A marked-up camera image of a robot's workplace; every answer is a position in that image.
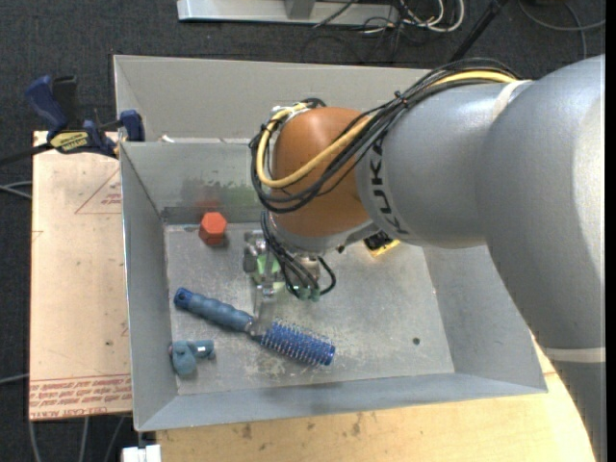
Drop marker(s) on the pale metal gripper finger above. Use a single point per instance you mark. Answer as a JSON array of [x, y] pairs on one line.
[[253, 254], [264, 311]]

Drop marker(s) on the blue hairbrush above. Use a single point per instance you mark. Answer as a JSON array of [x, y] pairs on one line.
[[216, 310]]

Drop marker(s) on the red hexagonal block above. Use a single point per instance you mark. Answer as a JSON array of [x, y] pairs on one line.
[[213, 227]]

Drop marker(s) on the yellow and black box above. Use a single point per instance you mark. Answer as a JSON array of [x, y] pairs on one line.
[[381, 246]]

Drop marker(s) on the grey metal bin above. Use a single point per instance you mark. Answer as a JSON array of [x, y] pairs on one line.
[[375, 315]]

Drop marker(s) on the blue-grey toy figure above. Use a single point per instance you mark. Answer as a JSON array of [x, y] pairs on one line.
[[185, 356]]

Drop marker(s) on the brown cardboard board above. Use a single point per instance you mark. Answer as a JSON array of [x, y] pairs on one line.
[[77, 277]]

